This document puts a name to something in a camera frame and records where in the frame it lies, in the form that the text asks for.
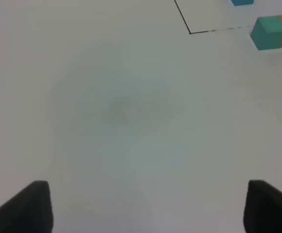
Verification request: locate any green cube block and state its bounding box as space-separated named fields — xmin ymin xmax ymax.
xmin=250 ymin=16 xmax=282 ymax=50

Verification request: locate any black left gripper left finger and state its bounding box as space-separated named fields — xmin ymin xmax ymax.
xmin=0 ymin=181 xmax=53 ymax=233

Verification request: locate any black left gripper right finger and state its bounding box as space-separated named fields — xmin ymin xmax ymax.
xmin=243 ymin=180 xmax=282 ymax=233

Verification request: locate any template blue cube block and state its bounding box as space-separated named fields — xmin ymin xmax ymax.
xmin=231 ymin=0 xmax=254 ymax=6

